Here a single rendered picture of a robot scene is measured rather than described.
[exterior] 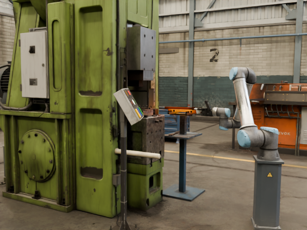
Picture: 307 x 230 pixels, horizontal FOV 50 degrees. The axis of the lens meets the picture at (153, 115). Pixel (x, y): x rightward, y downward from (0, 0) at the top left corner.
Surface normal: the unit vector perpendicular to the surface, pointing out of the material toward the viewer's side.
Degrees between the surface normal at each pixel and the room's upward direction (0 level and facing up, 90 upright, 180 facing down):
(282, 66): 86
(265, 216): 94
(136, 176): 90
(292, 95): 90
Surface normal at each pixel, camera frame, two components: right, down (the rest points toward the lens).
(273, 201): -0.15, 0.10
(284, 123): -0.48, 0.08
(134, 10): 0.88, 0.05
